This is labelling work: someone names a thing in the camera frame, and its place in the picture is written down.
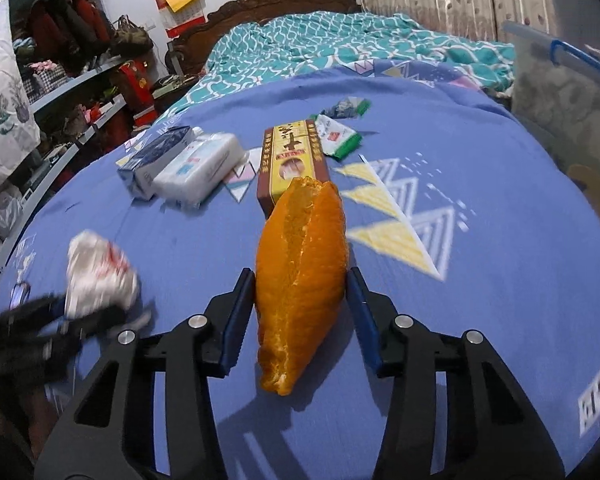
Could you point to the blue printed blanket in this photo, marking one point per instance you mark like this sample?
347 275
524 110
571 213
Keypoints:
455 310

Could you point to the white sponge pack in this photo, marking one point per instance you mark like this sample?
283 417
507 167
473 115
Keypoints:
200 167

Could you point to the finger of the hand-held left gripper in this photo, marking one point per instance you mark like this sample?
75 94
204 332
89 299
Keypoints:
105 320
32 310

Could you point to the teal patterned quilt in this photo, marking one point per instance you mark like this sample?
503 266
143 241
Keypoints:
355 50

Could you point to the orange peel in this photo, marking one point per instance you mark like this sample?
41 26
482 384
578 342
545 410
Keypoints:
300 280

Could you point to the brown and yellow box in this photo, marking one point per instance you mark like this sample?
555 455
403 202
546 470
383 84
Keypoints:
290 155

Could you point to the brown handbag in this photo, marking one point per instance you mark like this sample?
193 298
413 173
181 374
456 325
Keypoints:
132 36

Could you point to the grey metal shelf rack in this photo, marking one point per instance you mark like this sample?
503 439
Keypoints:
75 105

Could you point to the small green wrapper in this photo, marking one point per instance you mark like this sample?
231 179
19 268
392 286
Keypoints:
347 108

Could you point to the white plant printed cloth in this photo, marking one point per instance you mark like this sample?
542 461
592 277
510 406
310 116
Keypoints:
2 110

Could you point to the beige plastic bin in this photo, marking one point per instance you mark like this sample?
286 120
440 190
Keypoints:
590 187

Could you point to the blue and white carton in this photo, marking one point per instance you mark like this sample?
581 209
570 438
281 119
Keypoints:
155 160

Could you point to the red and yellow wall calendar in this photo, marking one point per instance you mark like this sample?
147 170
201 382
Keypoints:
177 0

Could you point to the white plastic bag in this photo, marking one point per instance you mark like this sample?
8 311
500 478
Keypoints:
97 275
5 212

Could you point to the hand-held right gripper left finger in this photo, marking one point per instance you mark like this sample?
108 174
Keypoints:
235 320

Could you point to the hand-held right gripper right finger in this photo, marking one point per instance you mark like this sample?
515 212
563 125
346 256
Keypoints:
362 320

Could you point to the carved wooden headboard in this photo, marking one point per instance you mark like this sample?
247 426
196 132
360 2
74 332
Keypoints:
280 5

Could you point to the green and white packet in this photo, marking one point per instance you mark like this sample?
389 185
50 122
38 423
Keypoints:
337 137

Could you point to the red gift bag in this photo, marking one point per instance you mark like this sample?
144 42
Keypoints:
140 92

